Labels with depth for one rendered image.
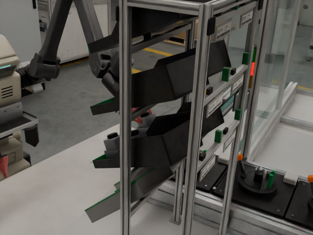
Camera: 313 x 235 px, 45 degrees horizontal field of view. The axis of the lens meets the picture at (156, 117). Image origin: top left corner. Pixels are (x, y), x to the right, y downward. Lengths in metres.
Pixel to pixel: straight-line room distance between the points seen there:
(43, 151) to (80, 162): 1.83
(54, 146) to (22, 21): 1.54
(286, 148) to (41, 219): 1.16
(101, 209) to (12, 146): 0.81
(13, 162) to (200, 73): 1.28
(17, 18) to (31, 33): 0.24
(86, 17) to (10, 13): 3.02
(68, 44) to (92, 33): 4.27
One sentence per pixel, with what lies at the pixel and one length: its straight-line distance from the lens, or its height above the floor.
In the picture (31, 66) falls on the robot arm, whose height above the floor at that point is 1.25.
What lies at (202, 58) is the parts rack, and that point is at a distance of 0.71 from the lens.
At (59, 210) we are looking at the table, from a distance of 1.45.
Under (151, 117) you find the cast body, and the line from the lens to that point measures 1.16.
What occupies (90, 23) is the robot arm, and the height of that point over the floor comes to 1.48.
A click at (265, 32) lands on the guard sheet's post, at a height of 1.47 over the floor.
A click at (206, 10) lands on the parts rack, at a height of 1.65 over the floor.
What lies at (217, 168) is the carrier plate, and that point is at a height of 0.97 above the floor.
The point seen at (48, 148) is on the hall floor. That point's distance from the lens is 3.56.
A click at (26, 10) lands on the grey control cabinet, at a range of 4.49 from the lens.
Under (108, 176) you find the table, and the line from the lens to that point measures 1.60.
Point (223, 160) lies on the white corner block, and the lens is 1.51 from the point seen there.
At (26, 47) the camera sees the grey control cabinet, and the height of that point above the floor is 0.57.
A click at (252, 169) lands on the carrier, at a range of 1.51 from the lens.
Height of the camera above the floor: 1.77
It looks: 26 degrees down
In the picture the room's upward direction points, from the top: 2 degrees clockwise
